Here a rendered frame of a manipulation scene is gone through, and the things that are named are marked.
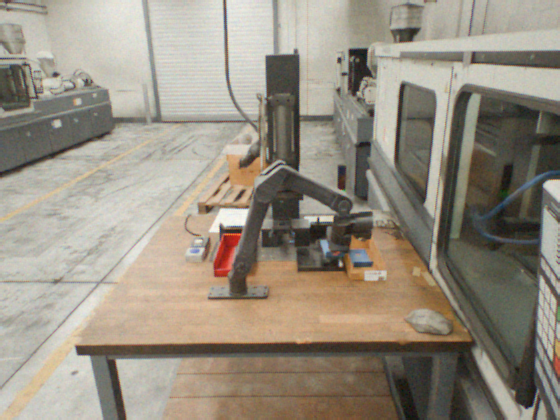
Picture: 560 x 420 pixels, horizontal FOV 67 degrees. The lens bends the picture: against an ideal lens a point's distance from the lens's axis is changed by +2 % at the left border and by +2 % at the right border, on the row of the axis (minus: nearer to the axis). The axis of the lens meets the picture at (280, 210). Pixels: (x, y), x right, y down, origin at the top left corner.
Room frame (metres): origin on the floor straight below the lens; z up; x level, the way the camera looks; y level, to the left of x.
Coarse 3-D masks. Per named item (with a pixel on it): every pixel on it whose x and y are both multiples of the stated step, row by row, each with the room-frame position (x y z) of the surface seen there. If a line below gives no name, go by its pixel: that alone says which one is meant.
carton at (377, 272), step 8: (352, 240) 1.52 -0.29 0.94; (368, 240) 1.52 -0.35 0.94; (352, 248) 1.52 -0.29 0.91; (360, 248) 1.52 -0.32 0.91; (368, 248) 1.52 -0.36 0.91; (376, 248) 1.39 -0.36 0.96; (344, 256) 1.41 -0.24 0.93; (376, 256) 1.39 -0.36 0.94; (376, 264) 1.38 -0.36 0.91; (384, 264) 1.27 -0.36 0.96; (352, 272) 1.33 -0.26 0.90; (360, 272) 1.33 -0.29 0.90; (368, 272) 1.28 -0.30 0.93; (376, 272) 1.27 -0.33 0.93; (384, 272) 1.27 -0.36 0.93
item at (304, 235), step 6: (264, 234) 1.56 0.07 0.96; (276, 234) 1.56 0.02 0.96; (294, 234) 1.56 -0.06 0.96; (300, 234) 1.56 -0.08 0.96; (306, 234) 1.56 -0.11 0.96; (264, 240) 1.56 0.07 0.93; (270, 240) 1.56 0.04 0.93; (276, 240) 1.56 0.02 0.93; (294, 240) 1.56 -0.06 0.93; (300, 240) 1.56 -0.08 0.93; (306, 240) 1.55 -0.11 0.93; (264, 246) 1.56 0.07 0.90; (270, 246) 1.56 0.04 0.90; (276, 246) 1.56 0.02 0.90; (294, 246) 1.56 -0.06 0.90
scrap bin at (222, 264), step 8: (224, 240) 1.56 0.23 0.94; (232, 240) 1.57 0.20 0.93; (224, 248) 1.55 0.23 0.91; (232, 248) 1.55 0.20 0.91; (216, 256) 1.38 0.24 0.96; (224, 256) 1.48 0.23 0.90; (232, 256) 1.47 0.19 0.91; (216, 264) 1.36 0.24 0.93; (224, 264) 1.41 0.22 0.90; (216, 272) 1.32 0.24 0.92; (224, 272) 1.32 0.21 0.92
